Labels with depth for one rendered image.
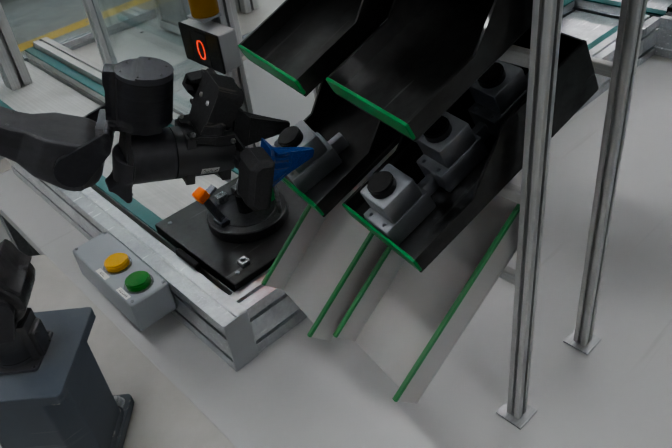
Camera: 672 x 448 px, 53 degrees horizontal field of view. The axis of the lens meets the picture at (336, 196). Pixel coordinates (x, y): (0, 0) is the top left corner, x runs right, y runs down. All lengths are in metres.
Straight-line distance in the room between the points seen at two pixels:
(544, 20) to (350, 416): 0.61
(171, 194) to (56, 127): 0.68
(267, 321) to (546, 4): 0.66
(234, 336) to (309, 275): 0.16
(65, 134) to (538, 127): 0.47
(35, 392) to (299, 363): 0.39
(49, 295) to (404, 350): 0.73
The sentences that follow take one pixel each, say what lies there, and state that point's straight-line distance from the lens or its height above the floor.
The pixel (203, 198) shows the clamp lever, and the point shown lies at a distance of 1.10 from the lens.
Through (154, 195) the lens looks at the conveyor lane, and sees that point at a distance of 1.41.
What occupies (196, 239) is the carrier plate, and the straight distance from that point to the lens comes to 1.17.
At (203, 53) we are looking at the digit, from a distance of 1.26.
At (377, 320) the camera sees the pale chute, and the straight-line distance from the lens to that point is 0.90.
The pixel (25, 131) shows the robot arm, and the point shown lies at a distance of 0.73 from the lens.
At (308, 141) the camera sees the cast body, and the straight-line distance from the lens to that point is 0.79.
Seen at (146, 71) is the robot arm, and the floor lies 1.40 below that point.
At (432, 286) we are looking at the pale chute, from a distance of 0.85.
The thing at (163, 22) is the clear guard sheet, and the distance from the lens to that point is 1.48.
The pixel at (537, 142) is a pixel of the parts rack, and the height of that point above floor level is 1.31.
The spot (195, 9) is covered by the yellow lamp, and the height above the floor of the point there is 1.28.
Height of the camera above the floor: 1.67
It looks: 36 degrees down
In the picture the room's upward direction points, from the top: 8 degrees counter-clockwise
